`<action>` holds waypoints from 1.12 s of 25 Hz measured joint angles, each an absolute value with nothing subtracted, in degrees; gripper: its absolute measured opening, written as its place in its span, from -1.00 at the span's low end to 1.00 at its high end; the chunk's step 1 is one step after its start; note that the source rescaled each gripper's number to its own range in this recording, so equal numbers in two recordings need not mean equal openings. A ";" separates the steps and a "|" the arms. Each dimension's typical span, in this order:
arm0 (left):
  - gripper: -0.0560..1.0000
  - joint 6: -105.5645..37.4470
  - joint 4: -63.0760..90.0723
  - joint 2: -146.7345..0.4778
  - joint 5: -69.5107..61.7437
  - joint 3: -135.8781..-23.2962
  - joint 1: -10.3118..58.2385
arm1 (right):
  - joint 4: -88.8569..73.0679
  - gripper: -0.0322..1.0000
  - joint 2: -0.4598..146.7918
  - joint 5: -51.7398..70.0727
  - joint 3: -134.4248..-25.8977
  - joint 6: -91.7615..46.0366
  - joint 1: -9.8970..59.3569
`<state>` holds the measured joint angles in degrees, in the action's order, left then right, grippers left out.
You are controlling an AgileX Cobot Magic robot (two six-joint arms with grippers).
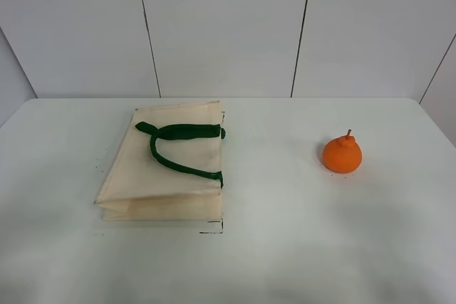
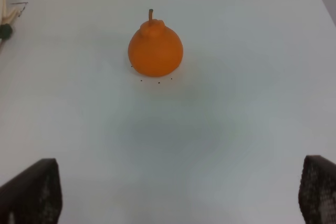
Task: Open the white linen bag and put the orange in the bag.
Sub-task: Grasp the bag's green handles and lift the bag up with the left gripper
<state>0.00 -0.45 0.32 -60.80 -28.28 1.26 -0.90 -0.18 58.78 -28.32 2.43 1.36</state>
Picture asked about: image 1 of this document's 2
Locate white linen bag green handles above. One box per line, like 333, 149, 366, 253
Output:
95, 101, 225, 222

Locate orange fruit with stem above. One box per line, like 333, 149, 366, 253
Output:
321, 129, 363, 174

